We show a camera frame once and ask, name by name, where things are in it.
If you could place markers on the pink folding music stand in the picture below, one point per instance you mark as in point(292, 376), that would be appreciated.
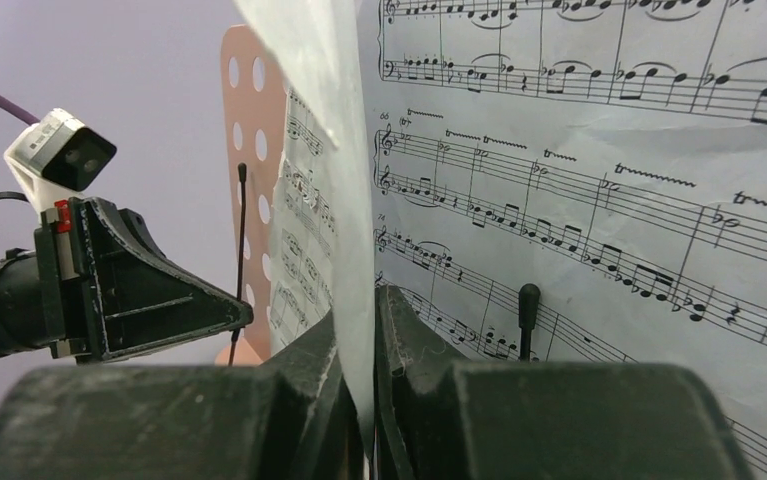
point(254, 102)

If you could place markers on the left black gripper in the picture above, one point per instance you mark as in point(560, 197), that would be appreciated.
point(109, 293)

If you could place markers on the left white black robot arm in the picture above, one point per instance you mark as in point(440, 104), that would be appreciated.
point(22, 327)

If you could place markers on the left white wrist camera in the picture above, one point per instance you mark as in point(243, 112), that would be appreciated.
point(57, 158)

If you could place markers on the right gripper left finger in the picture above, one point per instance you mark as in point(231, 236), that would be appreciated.
point(288, 418)

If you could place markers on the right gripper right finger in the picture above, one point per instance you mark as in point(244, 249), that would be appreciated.
point(441, 415)

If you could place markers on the sheet music page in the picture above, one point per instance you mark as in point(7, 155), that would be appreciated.
point(322, 261)
point(579, 181)

